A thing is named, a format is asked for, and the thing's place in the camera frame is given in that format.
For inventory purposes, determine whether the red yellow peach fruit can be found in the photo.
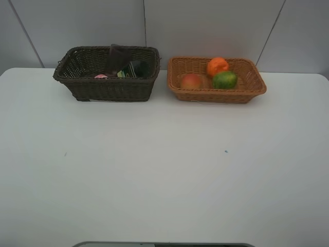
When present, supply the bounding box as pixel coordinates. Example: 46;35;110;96
180;74;202;90

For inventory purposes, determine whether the dark green bottle black cap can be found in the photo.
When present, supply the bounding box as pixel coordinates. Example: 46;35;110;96
117;60;149;78

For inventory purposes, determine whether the green lime fruit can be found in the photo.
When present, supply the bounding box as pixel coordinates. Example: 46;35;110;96
212;71;238;90

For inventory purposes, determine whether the orange tangerine fruit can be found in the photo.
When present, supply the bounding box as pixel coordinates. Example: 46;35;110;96
207;57;229;77

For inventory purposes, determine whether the translucent purple plastic cup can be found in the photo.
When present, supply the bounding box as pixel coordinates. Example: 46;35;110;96
105;44;131;77

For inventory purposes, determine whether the pink bottle white cap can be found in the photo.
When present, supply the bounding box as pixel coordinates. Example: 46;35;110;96
95;74;108;79

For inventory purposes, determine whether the light orange wicker basket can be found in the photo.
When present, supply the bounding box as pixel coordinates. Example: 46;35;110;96
167;56;267;103

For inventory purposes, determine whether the dark brown wicker basket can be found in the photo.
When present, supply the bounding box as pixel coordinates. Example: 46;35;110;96
53;46;160;102

